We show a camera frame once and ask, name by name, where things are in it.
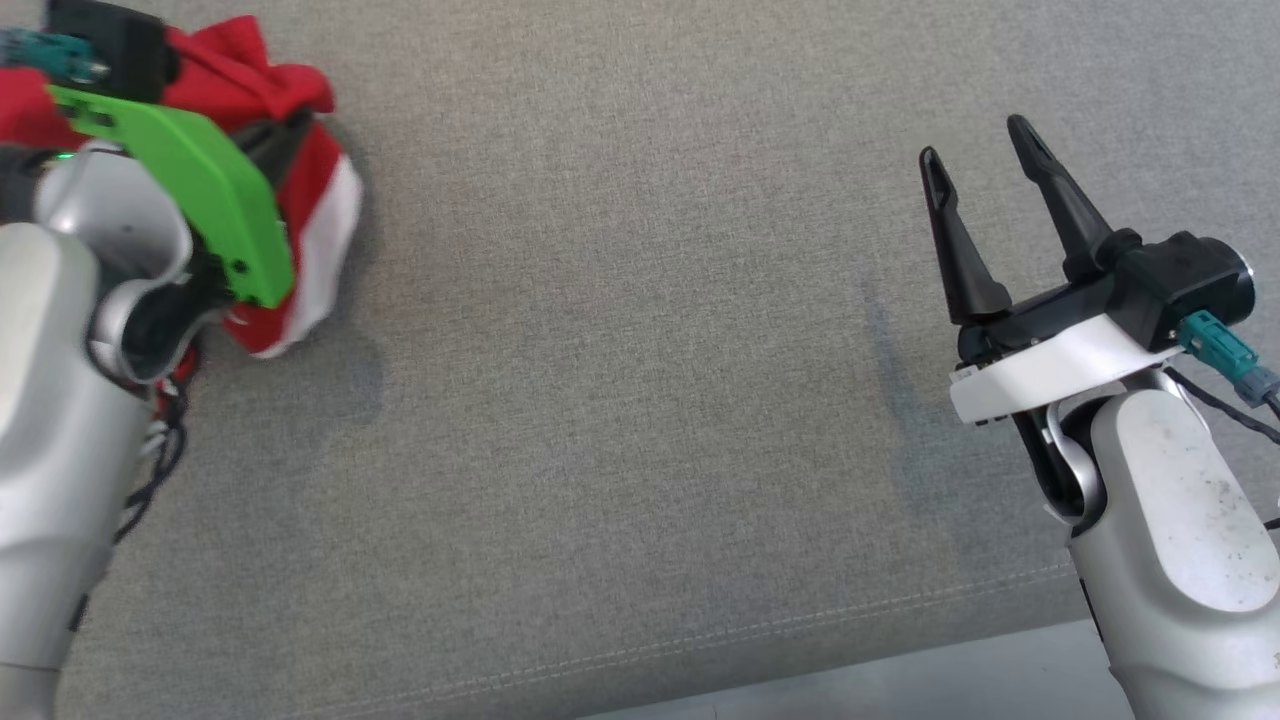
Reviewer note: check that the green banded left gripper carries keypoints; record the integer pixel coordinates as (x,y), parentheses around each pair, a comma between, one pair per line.
(200,180)

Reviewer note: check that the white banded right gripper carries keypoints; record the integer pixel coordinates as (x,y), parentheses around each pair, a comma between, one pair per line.
(1050,365)

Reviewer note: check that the red shorts white stripe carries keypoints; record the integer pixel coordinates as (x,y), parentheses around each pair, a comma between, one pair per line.
(240,70)

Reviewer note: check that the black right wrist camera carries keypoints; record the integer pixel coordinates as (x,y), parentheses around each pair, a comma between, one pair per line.
(1180,275)

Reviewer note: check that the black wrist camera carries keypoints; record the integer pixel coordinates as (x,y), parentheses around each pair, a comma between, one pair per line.
(1180,275)
(110,40)

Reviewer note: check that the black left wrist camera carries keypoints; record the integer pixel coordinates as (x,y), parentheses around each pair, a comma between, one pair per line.
(110,40)

